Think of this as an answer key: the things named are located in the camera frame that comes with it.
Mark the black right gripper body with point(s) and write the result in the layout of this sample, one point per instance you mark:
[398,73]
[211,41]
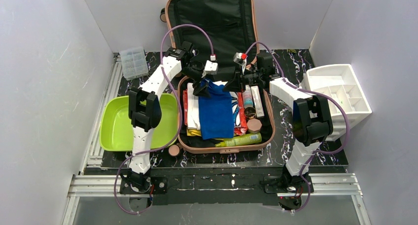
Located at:
[237,76]

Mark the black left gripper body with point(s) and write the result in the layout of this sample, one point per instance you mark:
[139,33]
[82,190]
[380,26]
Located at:
[200,83]

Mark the blue towel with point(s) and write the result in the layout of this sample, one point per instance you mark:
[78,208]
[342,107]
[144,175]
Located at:
[215,113]

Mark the white printed shirt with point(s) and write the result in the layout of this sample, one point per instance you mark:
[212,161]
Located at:
[192,119]

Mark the red white tie-dye cloth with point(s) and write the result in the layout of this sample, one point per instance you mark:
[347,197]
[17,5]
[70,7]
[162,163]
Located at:
[237,131]

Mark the white divided organizer box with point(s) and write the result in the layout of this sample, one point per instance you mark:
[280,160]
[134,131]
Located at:
[339,82]

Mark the lime green plastic basin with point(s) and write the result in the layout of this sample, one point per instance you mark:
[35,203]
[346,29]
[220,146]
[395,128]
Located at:
[116,131]

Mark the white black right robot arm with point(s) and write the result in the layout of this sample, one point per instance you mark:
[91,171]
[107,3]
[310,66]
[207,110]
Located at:
[311,117]

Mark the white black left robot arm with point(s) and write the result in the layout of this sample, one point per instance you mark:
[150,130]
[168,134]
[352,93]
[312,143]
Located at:
[144,105]

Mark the white pink blue spray bottle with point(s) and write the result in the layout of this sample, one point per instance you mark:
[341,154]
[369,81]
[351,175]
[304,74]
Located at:
[247,97]

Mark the round gold black jar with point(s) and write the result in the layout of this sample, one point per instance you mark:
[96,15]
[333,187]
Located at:
[250,112]

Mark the yellow folded cloth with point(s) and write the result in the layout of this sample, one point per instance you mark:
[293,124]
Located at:
[197,133]

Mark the pink octagonal compact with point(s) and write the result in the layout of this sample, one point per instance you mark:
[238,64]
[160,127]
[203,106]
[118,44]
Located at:
[254,126]

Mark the yellow green spray bottle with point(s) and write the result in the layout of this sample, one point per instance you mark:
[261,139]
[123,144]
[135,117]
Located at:
[242,140]

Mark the clear screw assortment box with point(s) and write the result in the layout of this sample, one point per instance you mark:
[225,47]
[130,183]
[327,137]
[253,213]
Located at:
[134,64]

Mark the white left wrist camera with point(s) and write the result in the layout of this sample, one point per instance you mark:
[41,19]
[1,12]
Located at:
[210,68]

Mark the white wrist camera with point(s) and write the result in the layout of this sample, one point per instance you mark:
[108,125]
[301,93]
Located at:
[210,68]
[240,59]

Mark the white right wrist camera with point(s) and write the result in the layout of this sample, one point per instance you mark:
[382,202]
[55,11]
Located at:
[240,59]

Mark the aluminium base frame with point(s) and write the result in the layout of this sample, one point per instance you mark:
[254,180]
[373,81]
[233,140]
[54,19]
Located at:
[214,196]

